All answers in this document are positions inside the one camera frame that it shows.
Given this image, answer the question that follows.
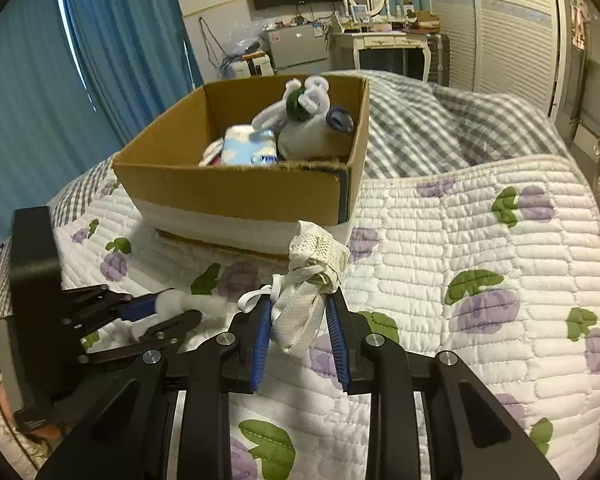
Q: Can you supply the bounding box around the white dressing table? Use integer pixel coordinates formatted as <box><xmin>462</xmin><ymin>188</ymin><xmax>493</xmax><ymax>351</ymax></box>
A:
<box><xmin>327</xmin><ymin>18</ymin><xmax>432</xmax><ymax>81</ymax></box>

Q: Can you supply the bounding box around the grey checked bedsheet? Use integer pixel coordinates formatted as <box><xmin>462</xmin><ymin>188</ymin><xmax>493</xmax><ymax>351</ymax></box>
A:
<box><xmin>0</xmin><ymin>70</ymin><xmax>572</xmax><ymax>318</ymax></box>

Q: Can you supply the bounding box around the person right hand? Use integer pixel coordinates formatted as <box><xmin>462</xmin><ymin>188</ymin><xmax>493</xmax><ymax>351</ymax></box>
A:
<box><xmin>0</xmin><ymin>368</ymin><xmax>67</xmax><ymax>443</ymax></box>

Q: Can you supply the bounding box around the floral quilted blanket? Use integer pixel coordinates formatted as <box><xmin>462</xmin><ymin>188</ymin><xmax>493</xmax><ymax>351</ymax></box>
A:
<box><xmin>54</xmin><ymin>155</ymin><xmax>600</xmax><ymax>479</ymax></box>

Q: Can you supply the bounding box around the white sliding wardrobe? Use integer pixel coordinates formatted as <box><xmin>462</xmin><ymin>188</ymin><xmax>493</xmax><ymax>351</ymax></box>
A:
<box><xmin>430</xmin><ymin>0</ymin><xmax>562</xmax><ymax>115</ymax></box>

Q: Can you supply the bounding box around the brown cardboard box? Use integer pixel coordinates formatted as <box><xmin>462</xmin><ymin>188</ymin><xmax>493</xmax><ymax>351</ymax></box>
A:
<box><xmin>112</xmin><ymin>73</ymin><xmax>370</xmax><ymax>255</ymax></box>

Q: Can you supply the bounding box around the blue tissue pack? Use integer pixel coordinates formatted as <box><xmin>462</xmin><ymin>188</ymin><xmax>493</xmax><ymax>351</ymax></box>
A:
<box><xmin>221</xmin><ymin>125</ymin><xmax>277</xmax><ymax>165</ymax></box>

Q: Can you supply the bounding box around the blue window curtain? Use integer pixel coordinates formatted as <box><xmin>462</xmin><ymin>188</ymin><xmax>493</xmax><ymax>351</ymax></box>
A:
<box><xmin>0</xmin><ymin>0</ymin><xmax>202</xmax><ymax>243</ymax></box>

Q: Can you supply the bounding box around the silver mini fridge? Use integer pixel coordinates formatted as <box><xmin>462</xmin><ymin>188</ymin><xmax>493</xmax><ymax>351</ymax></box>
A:
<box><xmin>266</xmin><ymin>22</ymin><xmax>329</xmax><ymax>74</ymax></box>

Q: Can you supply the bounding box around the floral tissue pouch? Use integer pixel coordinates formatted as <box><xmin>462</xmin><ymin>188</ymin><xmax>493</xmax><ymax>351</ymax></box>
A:
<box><xmin>199</xmin><ymin>138</ymin><xmax>224</xmax><ymax>167</ymax></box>

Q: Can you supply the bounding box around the white fuzzy flower toy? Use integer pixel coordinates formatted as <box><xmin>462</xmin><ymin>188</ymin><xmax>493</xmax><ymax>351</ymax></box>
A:
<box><xmin>251</xmin><ymin>75</ymin><xmax>330</xmax><ymax>133</ymax></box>

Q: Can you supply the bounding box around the white sock blue trim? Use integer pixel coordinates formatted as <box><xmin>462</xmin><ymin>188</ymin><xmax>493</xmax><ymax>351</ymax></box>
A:
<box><xmin>277</xmin><ymin>106</ymin><xmax>356</xmax><ymax>162</ymax></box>

